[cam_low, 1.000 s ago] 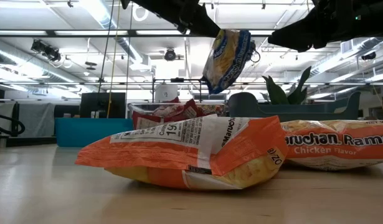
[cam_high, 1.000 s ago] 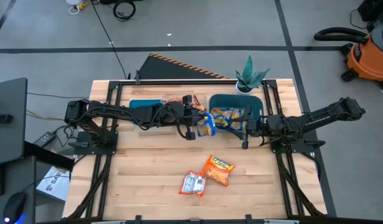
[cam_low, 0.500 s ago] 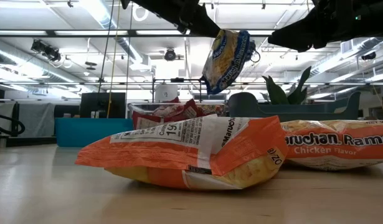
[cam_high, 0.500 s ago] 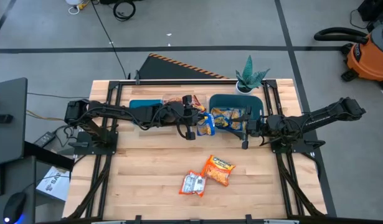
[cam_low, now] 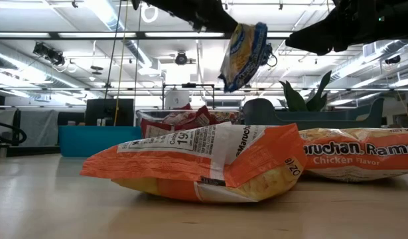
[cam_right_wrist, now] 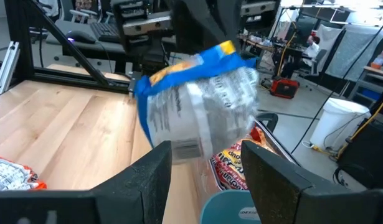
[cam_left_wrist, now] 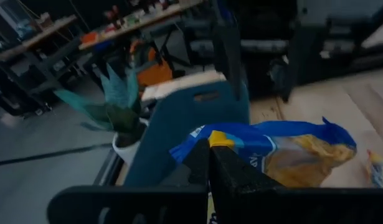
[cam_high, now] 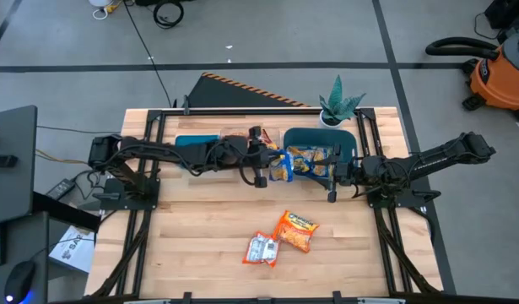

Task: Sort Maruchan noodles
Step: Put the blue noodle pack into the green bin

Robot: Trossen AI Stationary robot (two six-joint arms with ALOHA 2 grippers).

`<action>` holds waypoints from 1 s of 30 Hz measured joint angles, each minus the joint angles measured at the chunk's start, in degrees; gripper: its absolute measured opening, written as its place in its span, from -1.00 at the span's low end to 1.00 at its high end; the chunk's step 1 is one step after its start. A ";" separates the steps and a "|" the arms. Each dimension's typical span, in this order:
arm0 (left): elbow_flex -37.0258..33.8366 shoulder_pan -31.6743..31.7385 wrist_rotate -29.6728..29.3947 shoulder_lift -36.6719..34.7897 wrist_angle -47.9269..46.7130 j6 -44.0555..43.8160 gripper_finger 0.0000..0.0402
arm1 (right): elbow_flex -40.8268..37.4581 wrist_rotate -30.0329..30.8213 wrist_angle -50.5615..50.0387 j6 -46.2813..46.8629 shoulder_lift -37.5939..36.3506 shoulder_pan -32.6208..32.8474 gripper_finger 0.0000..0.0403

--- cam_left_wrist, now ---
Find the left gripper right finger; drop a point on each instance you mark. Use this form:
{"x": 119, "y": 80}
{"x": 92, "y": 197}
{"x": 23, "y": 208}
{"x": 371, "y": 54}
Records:
{"x": 234, "y": 171}

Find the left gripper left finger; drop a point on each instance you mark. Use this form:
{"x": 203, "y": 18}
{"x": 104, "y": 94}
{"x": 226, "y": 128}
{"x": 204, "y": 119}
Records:
{"x": 199, "y": 165}

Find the blue Maruchan noodle packet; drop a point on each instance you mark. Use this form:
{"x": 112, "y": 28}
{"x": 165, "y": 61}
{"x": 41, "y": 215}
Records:
{"x": 272, "y": 130}

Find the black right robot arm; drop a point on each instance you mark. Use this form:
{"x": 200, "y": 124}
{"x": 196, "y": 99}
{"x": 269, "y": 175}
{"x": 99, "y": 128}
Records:
{"x": 230, "y": 62}

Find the orange chicken Maruchan noodle packet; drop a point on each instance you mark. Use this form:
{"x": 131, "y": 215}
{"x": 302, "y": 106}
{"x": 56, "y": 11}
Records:
{"x": 379, "y": 171}

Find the teal plant in white pot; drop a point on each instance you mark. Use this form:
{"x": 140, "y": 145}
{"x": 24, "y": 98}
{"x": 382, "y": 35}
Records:
{"x": 122, "y": 118}

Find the orange shop vacuum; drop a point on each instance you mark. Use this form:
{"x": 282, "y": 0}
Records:
{"x": 154, "y": 74}

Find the wooden workbench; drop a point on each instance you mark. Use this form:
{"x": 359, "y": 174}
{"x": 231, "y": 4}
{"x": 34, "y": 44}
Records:
{"x": 138, "y": 21}
{"x": 38, "y": 35}

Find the black aluminium table frame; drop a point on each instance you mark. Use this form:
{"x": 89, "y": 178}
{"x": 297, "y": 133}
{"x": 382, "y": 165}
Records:
{"x": 107, "y": 168}

